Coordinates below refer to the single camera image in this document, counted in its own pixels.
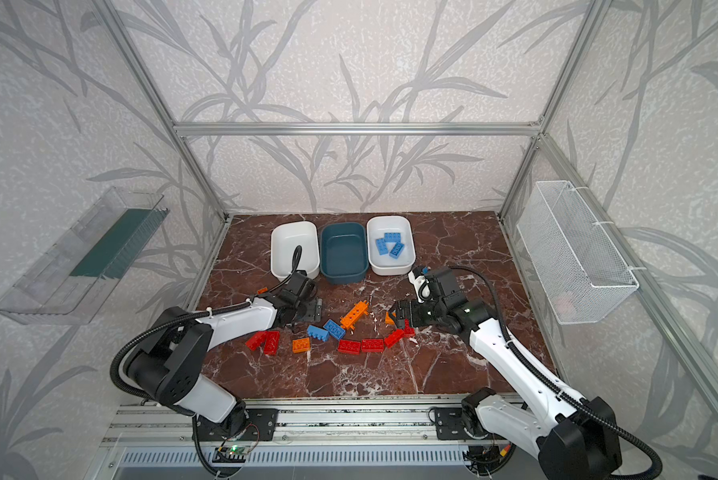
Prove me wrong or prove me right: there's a blue lego brick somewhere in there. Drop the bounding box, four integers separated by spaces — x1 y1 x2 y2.
324 320 346 341
307 325 330 342
375 238 389 255
384 232 402 243
389 242 405 259

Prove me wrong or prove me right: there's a red lego brick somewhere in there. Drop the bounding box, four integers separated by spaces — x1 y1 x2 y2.
361 338 386 353
263 330 281 356
245 331 268 351
338 339 362 355
384 329 405 348

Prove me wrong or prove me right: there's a blue lego brick front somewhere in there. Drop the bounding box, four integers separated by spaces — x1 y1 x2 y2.
389 242 405 259

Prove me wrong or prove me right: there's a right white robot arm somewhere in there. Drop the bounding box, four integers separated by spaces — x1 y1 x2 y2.
391 265 664 479

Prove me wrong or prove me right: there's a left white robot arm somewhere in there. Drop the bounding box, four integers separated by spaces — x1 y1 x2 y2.
109 246 318 436

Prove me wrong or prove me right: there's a red lego brick tilted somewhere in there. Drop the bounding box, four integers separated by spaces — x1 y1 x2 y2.
384 329 405 348

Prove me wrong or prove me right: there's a long orange lego brick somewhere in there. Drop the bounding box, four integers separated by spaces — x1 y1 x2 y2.
340 301 369 330

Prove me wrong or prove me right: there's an orange lego brick front left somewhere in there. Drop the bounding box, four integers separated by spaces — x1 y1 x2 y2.
292 338 311 354

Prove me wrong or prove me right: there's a right white plastic bin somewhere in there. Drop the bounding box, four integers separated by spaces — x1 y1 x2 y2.
366 215 416 276

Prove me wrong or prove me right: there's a white plastic bin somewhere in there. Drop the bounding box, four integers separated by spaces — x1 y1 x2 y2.
270 221 320 281
366 215 416 276

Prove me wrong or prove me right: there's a teal plastic bin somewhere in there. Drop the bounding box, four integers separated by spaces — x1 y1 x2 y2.
320 222 369 285

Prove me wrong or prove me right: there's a left white plastic bin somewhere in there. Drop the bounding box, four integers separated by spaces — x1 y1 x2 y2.
270 221 320 281

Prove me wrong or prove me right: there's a right wiring bundle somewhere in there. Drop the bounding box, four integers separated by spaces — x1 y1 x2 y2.
463 442 516 475

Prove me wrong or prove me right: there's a left green circuit board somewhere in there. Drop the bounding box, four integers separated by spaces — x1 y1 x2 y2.
212 445 249 464

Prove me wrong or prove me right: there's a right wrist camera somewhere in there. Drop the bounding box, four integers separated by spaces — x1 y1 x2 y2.
407 266 431 303

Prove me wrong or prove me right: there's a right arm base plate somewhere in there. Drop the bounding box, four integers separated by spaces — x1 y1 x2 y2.
429 407 487 441

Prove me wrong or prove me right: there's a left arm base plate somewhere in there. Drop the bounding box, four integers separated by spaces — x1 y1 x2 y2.
194 408 279 442

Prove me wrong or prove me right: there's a white wire mesh basket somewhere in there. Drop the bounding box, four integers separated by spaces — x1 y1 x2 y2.
517 180 639 325

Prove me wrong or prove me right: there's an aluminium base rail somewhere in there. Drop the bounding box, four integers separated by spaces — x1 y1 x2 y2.
103 392 606 448

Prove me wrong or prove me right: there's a clear plastic wall tray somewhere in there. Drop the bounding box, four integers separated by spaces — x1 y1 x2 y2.
0 187 169 325

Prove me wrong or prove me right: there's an aluminium cage frame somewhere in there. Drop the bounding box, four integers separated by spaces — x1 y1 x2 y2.
92 1 718 419

